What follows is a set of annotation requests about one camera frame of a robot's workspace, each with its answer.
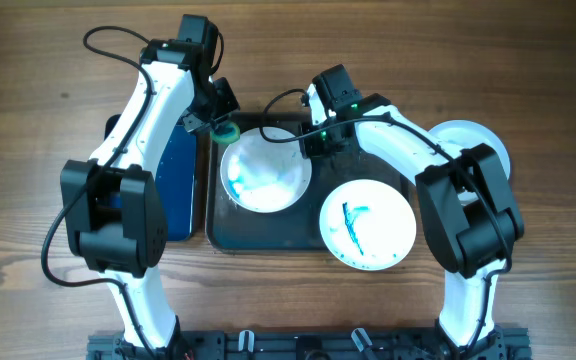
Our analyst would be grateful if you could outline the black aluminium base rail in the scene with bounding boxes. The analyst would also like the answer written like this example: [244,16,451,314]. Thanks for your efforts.
[86,326,533,360]

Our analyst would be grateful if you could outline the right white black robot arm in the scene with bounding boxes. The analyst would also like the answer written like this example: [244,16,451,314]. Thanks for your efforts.
[300,65,524,354]

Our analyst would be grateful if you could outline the white plate with red rim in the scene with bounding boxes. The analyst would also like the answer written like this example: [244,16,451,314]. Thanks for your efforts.
[427,119,512,206]

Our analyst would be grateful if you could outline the white plate with blue streak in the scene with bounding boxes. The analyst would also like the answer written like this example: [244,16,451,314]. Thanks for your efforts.
[319,179,417,271]

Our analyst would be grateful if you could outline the green scouring sponge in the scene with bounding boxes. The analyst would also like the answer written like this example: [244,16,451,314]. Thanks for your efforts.
[210,121,241,145]

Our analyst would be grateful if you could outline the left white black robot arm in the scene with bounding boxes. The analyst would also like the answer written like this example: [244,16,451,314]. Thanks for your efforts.
[41,14,239,359]

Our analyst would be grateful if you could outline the black tray with blue water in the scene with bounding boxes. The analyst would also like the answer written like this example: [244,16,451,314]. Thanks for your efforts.
[103,113,202,243]

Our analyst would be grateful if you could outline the white plate with blue smear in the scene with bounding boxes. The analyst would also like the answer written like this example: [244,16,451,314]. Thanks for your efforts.
[219,127,313,213]

